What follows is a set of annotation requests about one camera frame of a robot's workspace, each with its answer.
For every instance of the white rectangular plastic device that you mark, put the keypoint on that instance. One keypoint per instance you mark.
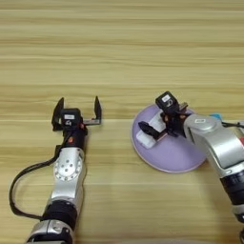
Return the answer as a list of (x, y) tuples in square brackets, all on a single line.
[(145, 142)]

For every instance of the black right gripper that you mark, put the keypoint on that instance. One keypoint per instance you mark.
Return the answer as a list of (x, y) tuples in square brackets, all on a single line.
[(174, 124)]

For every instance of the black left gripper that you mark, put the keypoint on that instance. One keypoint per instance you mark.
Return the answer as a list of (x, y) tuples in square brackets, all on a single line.
[(75, 136)]

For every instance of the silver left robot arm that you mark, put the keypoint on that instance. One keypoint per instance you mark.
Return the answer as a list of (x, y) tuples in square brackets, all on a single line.
[(66, 168)]

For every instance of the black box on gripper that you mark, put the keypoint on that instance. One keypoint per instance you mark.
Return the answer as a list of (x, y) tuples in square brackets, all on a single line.
[(167, 101), (70, 117)]

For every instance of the purple round plate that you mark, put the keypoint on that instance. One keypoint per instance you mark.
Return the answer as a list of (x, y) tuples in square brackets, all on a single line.
[(171, 155)]

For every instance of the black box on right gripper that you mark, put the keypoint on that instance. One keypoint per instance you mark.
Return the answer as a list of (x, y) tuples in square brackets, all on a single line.
[(167, 101)]

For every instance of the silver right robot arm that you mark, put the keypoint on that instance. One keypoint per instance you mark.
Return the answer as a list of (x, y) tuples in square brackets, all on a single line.
[(216, 143)]

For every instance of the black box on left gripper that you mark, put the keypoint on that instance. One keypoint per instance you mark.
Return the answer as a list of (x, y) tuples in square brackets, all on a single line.
[(70, 117)]

